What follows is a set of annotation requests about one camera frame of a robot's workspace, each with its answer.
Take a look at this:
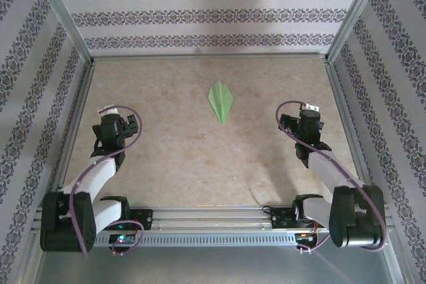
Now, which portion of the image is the small circuit board green light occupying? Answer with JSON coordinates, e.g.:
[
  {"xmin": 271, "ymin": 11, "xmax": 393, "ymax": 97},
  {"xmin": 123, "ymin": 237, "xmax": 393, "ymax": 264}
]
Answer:
[{"xmin": 110, "ymin": 233, "xmax": 136, "ymax": 245}]

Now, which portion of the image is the purple cable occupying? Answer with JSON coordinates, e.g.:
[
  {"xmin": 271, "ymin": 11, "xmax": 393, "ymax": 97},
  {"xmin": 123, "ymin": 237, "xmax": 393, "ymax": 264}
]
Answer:
[
  {"xmin": 276, "ymin": 99, "xmax": 389, "ymax": 254},
  {"xmin": 69, "ymin": 106, "xmax": 146, "ymax": 260}
]

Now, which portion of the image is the light green paper sheet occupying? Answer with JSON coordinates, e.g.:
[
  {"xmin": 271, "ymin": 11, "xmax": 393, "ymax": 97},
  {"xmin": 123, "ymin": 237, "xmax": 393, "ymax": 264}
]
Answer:
[{"xmin": 208, "ymin": 80, "xmax": 234, "ymax": 126}]

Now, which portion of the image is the slotted grey cable duct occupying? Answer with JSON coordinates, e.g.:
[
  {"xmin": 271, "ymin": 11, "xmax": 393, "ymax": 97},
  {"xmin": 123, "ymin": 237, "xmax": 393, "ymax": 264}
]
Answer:
[{"xmin": 93, "ymin": 232, "xmax": 297, "ymax": 247}]

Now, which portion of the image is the aluminium side rail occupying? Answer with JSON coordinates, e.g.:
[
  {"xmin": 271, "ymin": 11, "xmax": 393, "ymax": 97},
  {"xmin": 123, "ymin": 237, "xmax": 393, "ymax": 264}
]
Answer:
[
  {"xmin": 43, "ymin": 61, "xmax": 97, "ymax": 208},
  {"xmin": 324, "ymin": 59, "xmax": 382, "ymax": 205}
]

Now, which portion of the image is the aluminium frame post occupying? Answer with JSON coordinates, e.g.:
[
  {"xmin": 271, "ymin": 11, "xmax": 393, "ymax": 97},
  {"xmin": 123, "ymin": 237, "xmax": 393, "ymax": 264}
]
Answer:
[
  {"xmin": 324, "ymin": 0, "xmax": 392, "ymax": 64},
  {"xmin": 26, "ymin": 0, "xmax": 96, "ymax": 65}
]

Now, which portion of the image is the aluminium cross rail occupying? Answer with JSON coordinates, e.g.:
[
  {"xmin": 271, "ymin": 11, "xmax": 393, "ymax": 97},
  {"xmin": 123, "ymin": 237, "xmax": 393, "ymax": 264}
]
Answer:
[{"xmin": 89, "ymin": 51, "xmax": 333, "ymax": 62}]

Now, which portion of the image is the grey metal sheet panel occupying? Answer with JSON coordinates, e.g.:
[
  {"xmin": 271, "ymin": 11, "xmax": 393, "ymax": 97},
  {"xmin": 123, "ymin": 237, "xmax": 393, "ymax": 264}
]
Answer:
[{"xmin": 33, "ymin": 243, "xmax": 400, "ymax": 284}]

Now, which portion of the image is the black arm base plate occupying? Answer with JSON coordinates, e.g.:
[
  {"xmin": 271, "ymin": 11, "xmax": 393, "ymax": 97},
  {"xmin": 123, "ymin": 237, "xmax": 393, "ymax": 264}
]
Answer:
[
  {"xmin": 271, "ymin": 206, "xmax": 300, "ymax": 230},
  {"xmin": 128, "ymin": 209, "xmax": 154, "ymax": 231}
]

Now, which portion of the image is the aluminium mounting rail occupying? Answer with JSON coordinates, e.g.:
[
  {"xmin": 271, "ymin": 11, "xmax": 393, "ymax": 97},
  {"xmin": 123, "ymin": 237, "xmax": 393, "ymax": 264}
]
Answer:
[{"xmin": 33, "ymin": 206, "xmax": 392, "ymax": 232}]

